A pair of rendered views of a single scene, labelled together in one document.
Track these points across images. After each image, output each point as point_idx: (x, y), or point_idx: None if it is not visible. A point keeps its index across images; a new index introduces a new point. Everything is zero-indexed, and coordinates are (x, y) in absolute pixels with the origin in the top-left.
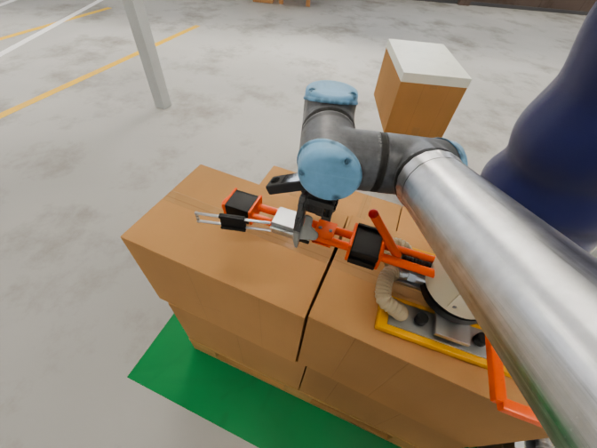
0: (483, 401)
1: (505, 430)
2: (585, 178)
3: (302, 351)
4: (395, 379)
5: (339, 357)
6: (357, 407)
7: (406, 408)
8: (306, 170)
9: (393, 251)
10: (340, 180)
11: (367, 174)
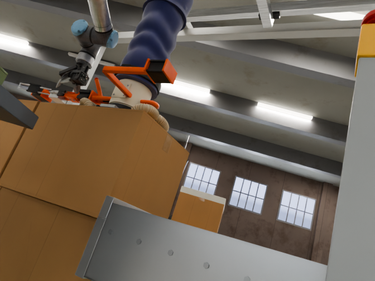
0: (109, 112)
1: (120, 140)
2: (138, 26)
3: (13, 155)
4: (67, 133)
5: (39, 137)
6: (10, 261)
7: (63, 183)
8: (73, 23)
9: (99, 94)
10: (81, 25)
11: (89, 27)
